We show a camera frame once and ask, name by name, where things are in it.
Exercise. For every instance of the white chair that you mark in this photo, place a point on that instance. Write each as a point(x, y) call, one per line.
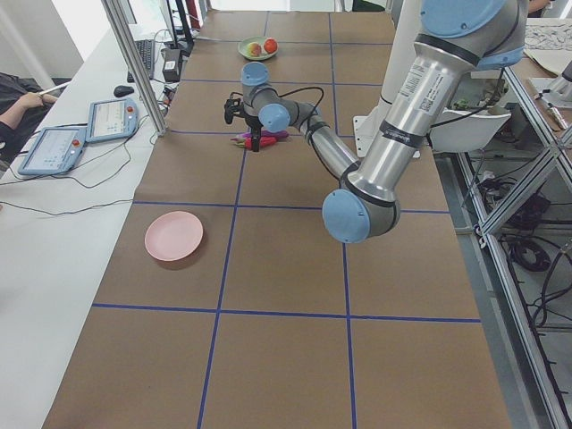
point(465, 135)

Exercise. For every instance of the green plate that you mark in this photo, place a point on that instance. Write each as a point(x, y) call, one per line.
point(260, 40)

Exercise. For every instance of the purple eggplant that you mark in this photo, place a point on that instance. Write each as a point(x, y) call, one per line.
point(264, 133)

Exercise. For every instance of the aluminium frame post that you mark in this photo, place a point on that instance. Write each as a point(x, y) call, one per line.
point(118, 22)

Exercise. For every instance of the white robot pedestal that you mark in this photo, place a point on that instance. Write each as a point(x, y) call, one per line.
point(384, 111)

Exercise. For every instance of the aluminium side frame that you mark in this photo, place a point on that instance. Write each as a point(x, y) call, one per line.
point(516, 193)

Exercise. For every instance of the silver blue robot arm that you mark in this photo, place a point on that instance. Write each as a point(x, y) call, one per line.
point(449, 39)

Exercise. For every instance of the near blue teach pendant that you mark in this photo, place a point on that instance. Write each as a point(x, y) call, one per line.
point(55, 150)

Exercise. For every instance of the pink plate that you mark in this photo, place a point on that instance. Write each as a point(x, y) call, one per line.
point(173, 236)

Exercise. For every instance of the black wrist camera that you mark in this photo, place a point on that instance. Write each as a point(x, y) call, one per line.
point(233, 107)

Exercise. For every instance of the black keyboard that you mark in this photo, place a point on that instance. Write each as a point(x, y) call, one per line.
point(146, 50)

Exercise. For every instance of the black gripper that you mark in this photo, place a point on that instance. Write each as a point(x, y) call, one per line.
point(254, 122)

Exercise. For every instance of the blue teach pendant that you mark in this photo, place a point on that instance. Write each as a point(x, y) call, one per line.
point(55, 150)
point(112, 119)

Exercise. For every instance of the black power adapter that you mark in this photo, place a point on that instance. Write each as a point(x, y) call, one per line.
point(172, 65)

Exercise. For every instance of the black computer mouse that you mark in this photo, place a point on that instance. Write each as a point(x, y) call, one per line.
point(123, 90)

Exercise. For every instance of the far blue teach pendant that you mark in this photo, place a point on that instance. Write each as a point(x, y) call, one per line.
point(112, 119)

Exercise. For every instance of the red chili pepper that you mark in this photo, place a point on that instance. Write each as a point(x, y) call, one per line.
point(247, 142)

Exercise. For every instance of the person forearm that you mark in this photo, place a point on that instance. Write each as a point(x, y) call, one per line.
point(12, 116)

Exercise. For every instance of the yellow green peach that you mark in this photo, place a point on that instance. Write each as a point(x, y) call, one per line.
point(253, 49)

